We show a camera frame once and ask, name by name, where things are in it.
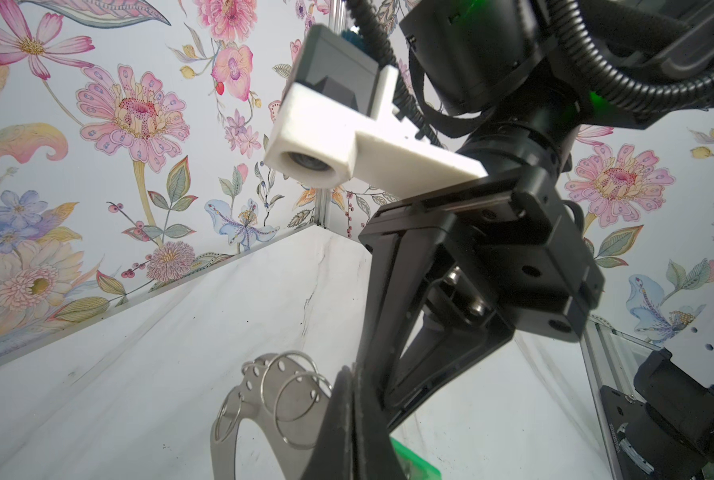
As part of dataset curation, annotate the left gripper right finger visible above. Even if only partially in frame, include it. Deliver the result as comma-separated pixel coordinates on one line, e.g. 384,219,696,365
354,371,406,480

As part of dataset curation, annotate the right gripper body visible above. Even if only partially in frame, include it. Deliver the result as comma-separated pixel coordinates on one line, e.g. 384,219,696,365
359,167,604,342

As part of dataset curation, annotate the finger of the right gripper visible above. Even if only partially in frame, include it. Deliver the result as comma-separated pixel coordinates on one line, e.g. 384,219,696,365
358,212,462,407
383,269,515,431

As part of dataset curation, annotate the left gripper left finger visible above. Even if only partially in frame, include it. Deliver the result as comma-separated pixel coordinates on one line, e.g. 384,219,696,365
301,367,354,480

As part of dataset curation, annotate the green key tag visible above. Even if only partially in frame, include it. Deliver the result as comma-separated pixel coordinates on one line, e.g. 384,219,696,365
391,438,442,480

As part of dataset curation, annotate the metal keyring disc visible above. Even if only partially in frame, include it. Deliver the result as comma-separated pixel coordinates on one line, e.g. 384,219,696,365
210,350,332,479

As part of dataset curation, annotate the aluminium front rail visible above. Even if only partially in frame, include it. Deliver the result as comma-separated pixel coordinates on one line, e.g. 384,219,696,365
581,316,653,479

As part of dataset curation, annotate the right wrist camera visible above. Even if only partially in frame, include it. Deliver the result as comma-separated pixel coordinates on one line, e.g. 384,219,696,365
264,25,486,198

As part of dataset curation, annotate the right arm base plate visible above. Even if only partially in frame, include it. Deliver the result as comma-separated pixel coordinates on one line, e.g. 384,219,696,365
600,386,701,479

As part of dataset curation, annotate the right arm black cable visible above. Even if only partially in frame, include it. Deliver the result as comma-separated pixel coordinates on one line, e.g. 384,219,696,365
542,0,714,115

